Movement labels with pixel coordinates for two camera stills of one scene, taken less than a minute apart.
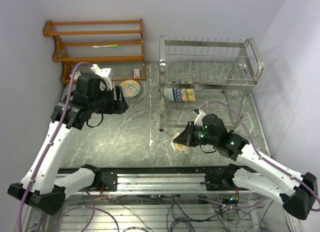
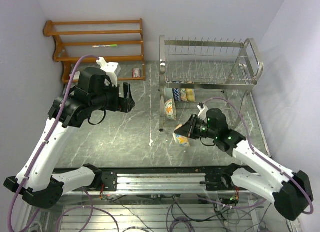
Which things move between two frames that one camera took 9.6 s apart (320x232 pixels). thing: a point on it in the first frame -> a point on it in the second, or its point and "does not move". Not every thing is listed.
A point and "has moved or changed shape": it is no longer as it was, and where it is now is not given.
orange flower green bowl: (183, 95) does not move
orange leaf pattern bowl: (181, 149) -> (169, 110)
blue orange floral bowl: (130, 88) has moved or changed shape
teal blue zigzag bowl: (169, 94) does not move
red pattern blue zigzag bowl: (177, 94) does not move
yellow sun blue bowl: (191, 95) does not move
